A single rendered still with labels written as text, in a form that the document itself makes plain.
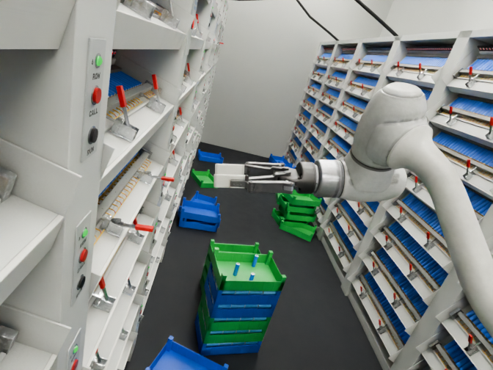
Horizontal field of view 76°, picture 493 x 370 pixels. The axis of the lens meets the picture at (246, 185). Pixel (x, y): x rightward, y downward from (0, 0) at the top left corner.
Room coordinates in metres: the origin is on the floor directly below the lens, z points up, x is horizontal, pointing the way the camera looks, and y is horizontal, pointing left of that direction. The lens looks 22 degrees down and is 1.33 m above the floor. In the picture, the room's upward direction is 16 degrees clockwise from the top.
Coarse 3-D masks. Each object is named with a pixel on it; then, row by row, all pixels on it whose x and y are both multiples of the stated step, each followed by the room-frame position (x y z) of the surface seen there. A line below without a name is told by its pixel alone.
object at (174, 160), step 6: (174, 150) 1.50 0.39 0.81; (180, 150) 1.65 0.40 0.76; (174, 156) 1.49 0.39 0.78; (180, 156) 1.65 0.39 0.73; (168, 162) 1.48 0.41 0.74; (174, 162) 1.48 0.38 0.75; (168, 168) 1.41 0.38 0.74; (174, 168) 1.45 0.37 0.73; (168, 174) 1.35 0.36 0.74; (174, 174) 1.39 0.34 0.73; (168, 186) 1.24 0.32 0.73; (162, 198) 1.06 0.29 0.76
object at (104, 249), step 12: (156, 156) 0.96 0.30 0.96; (168, 156) 0.96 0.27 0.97; (144, 168) 0.87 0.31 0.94; (156, 168) 0.92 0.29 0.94; (108, 192) 0.66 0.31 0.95; (132, 192) 0.71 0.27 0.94; (144, 192) 0.74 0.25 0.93; (120, 204) 0.64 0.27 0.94; (132, 204) 0.66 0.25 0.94; (120, 216) 0.60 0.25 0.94; (132, 216) 0.62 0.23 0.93; (108, 240) 0.51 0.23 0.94; (120, 240) 0.52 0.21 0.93; (96, 252) 0.46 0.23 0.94; (108, 252) 0.48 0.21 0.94; (96, 264) 0.44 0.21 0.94; (108, 264) 0.45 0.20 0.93; (96, 276) 0.37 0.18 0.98
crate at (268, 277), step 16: (224, 256) 1.29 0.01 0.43; (240, 256) 1.32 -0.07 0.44; (224, 272) 1.21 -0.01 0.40; (240, 272) 1.24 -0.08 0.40; (256, 272) 1.27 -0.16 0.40; (272, 272) 1.30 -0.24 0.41; (224, 288) 1.09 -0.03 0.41; (240, 288) 1.12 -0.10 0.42; (256, 288) 1.15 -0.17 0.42; (272, 288) 1.18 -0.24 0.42
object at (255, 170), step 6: (252, 168) 0.73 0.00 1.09; (258, 168) 0.73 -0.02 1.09; (264, 168) 0.72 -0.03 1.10; (270, 168) 0.73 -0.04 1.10; (276, 168) 0.72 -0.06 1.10; (282, 168) 0.72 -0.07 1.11; (288, 168) 0.72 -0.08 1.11; (252, 174) 0.73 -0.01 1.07; (258, 174) 0.73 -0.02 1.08; (264, 174) 0.73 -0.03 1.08; (270, 174) 0.72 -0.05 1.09
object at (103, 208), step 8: (144, 152) 0.92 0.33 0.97; (136, 160) 0.84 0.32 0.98; (144, 160) 0.87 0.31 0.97; (136, 168) 0.80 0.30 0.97; (128, 176) 0.73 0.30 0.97; (120, 184) 0.68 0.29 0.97; (112, 192) 0.63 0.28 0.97; (120, 192) 0.66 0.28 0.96; (104, 200) 0.58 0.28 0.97; (112, 200) 0.60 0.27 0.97; (104, 208) 0.56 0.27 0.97; (96, 224) 0.51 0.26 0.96; (96, 240) 0.48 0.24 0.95
